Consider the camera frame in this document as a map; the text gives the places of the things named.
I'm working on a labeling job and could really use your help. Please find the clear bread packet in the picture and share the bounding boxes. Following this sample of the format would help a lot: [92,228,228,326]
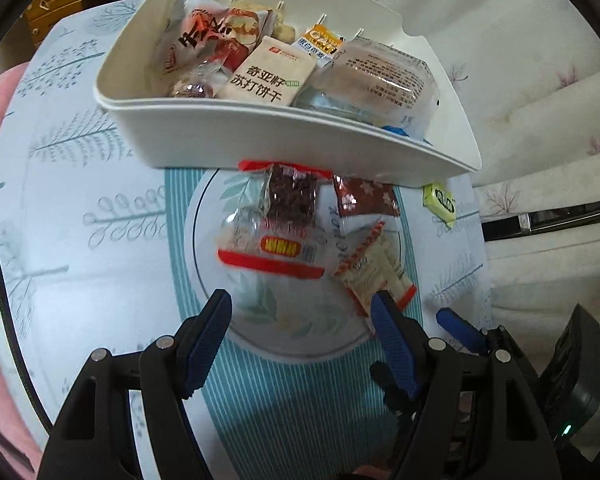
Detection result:
[300,37,441,128]

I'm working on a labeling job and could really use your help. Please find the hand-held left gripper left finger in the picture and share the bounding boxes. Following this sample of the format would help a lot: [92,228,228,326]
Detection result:
[37,289,233,480]

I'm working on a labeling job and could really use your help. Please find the red and white snack packet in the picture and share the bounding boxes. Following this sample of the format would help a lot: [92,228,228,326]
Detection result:
[220,5,276,68]

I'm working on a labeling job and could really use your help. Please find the white plastic basket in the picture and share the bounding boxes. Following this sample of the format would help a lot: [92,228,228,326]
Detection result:
[94,0,482,181]

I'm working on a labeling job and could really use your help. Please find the yellow green small packet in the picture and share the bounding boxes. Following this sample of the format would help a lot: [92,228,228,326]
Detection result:
[422,182,458,228]

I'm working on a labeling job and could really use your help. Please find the white leaf print plate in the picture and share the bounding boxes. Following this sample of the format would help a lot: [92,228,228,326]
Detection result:
[184,165,423,363]

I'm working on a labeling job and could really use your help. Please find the orange white oat packet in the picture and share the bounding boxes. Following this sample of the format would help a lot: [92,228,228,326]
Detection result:
[297,25,346,66]

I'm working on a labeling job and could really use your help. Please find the white floral sofa cover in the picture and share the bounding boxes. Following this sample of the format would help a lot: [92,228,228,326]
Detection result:
[300,0,600,461]

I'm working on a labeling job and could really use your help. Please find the teal striped placemat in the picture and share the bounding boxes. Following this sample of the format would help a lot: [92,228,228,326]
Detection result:
[162,165,431,480]

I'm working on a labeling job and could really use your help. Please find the beige red-edged snack packet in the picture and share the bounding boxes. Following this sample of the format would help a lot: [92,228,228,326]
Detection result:
[332,220,416,318]

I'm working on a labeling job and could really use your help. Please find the brown red snack packet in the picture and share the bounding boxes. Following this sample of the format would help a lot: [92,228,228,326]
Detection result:
[332,175,401,218]

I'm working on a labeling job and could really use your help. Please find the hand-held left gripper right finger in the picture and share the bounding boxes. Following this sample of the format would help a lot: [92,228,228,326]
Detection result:
[370,289,566,480]

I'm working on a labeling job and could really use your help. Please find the light blue leaf tablecloth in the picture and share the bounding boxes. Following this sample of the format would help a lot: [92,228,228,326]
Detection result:
[0,0,493,480]

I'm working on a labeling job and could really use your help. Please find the beige cracker packet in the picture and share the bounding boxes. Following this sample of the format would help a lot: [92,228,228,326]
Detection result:
[215,35,317,107]

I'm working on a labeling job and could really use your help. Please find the clear red-edged snack packet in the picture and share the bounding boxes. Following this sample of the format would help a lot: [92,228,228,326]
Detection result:
[216,210,327,281]

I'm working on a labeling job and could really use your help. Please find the beige small snack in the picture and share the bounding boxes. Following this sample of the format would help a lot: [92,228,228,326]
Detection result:
[270,10,296,43]

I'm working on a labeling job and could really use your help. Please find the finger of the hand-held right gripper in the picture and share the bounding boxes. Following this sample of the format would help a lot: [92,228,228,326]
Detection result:
[370,360,415,461]
[435,306,540,383]

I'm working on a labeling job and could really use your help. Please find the wooden drawer cabinet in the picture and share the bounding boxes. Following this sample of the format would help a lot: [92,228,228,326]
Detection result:
[22,0,126,46]

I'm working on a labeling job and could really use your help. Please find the clear packet brown nut ball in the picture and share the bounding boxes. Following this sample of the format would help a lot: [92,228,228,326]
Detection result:
[167,57,231,99]

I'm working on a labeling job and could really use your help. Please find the black slim bar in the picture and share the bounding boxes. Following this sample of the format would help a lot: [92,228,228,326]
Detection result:
[480,200,600,243]

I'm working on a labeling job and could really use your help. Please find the clear packet dark brown snack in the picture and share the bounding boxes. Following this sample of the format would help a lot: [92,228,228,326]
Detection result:
[239,159,333,228]

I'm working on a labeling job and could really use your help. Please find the black cable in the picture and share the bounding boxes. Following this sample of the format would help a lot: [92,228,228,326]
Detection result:
[0,220,56,441]

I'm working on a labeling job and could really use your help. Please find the light blue snack packet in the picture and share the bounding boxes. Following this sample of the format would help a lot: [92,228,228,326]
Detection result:
[292,87,376,122]

